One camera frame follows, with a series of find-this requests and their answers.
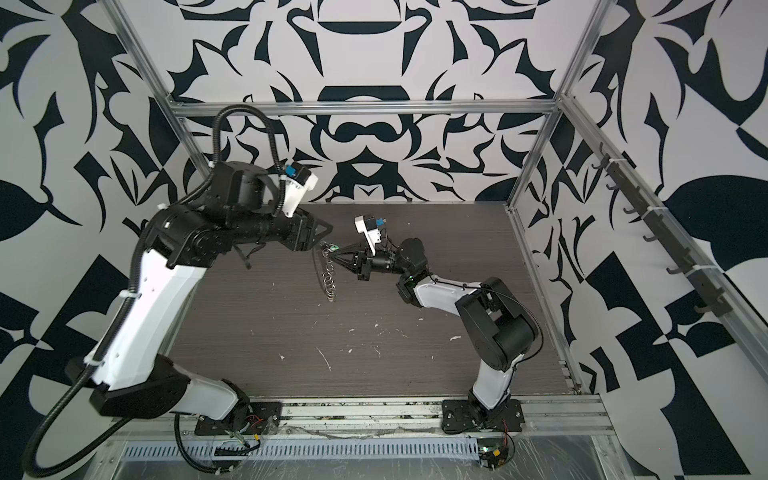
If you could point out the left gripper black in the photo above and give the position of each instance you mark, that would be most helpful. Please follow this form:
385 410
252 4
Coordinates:
298 230

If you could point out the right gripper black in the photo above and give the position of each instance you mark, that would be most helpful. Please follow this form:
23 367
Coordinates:
367 263

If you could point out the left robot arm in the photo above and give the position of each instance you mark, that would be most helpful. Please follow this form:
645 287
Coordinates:
238 203

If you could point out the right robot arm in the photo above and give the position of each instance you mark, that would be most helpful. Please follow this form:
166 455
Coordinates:
500 329

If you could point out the small circuit board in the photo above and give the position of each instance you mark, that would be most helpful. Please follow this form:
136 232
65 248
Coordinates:
493 453

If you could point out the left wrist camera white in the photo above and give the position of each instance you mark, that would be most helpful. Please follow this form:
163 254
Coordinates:
297 180

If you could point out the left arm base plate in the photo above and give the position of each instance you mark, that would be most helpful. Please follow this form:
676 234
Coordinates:
257 418

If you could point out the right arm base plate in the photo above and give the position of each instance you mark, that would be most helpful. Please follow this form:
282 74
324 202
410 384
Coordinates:
463 416

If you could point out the white slotted cable duct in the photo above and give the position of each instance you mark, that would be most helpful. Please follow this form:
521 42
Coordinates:
342 449

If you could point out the wall hook rail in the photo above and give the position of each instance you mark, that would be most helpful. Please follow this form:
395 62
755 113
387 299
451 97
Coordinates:
665 230

